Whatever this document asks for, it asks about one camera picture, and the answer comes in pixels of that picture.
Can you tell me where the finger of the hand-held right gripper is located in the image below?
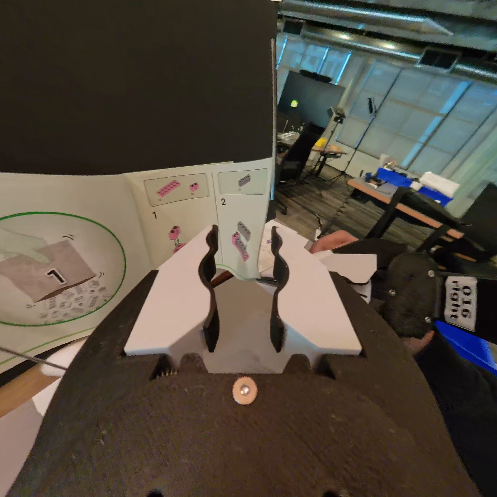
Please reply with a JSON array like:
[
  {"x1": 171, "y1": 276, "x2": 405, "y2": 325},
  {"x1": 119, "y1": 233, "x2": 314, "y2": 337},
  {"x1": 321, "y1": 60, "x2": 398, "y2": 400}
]
[
  {"x1": 349, "y1": 282, "x2": 373, "y2": 304},
  {"x1": 318, "y1": 253, "x2": 379, "y2": 285}
]

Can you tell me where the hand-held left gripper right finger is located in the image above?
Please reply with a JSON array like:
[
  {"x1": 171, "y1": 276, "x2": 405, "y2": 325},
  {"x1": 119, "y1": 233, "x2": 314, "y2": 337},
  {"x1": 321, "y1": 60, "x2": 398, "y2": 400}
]
[{"x1": 269, "y1": 226, "x2": 363, "y2": 369}]

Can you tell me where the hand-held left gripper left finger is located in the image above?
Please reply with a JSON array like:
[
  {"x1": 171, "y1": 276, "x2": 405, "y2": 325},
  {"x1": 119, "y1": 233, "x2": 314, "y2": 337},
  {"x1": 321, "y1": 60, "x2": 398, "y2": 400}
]
[{"x1": 124, "y1": 224, "x2": 221, "y2": 359}]

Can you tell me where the white book stand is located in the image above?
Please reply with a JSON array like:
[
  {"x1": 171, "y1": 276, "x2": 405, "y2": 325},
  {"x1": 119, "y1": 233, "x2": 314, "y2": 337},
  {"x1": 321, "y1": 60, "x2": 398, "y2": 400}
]
[{"x1": 0, "y1": 342, "x2": 94, "y2": 420}]

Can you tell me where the instruction booklet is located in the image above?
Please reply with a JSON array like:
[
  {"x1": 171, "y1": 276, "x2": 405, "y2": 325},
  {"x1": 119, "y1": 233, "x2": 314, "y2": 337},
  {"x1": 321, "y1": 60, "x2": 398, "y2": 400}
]
[{"x1": 0, "y1": 157, "x2": 273, "y2": 373}]

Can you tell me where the person's right forearm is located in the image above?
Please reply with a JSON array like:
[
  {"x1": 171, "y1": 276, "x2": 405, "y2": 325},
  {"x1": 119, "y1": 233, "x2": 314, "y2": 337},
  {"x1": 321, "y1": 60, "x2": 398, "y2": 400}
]
[{"x1": 402, "y1": 330, "x2": 497, "y2": 497}]

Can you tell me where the person's right hand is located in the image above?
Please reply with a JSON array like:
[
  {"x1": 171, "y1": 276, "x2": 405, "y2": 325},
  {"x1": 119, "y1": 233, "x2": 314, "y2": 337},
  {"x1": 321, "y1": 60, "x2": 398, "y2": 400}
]
[{"x1": 311, "y1": 231, "x2": 360, "y2": 254}]

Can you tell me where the blue plastic bin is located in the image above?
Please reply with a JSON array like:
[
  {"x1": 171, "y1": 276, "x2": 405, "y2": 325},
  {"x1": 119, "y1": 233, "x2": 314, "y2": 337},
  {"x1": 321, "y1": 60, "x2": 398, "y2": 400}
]
[{"x1": 434, "y1": 319, "x2": 497, "y2": 376}]

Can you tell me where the wooden office desk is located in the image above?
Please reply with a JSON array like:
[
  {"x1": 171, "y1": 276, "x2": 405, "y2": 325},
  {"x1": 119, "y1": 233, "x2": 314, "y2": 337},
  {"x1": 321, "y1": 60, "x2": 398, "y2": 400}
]
[
  {"x1": 276, "y1": 130, "x2": 348, "y2": 177},
  {"x1": 347, "y1": 171, "x2": 466, "y2": 239}
]

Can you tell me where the small blue storage bin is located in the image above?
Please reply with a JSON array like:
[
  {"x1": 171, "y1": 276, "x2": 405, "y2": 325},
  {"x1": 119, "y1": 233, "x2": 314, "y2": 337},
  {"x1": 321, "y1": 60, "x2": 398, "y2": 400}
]
[{"x1": 376, "y1": 167, "x2": 454, "y2": 206}]

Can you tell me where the black light stand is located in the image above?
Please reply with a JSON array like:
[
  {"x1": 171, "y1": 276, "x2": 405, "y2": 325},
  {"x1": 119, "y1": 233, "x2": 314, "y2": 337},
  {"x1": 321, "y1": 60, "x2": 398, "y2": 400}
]
[
  {"x1": 330, "y1": 97, "x2": 378, "y2": 183},
  {"x1": 307, "y1": 106, "x2": 347, "y2": 185}
]

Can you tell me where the large black monitor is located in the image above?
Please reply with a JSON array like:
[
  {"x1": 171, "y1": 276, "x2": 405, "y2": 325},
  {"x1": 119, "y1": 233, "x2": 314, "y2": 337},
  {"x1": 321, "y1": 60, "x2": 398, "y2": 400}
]
[{"x1": 280, "y1": 71, "x2": 346, "y2": 129}]

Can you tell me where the black flat panel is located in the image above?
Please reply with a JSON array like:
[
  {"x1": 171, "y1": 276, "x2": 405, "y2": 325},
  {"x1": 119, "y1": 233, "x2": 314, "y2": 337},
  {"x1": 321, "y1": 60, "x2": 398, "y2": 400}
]
[{"x1": 0, "y1": 0, "x2": 278, "y2": 175}]

